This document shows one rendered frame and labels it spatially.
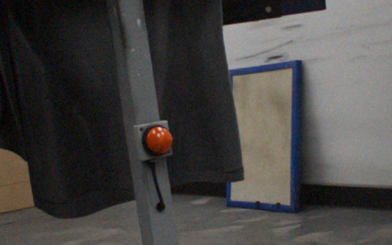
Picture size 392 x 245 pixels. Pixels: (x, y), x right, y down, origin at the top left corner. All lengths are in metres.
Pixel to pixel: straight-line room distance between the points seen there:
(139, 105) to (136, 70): 0.05
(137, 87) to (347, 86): 2.96
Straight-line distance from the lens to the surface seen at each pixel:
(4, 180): 6.20
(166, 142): 1.21
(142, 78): 1.24
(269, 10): 2.71
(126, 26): 1.24
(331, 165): 4.33
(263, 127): 4.58
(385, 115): 3.99
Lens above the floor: 0.73
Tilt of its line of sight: 3 degrees down
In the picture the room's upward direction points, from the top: 8 degrees counter-clockwise
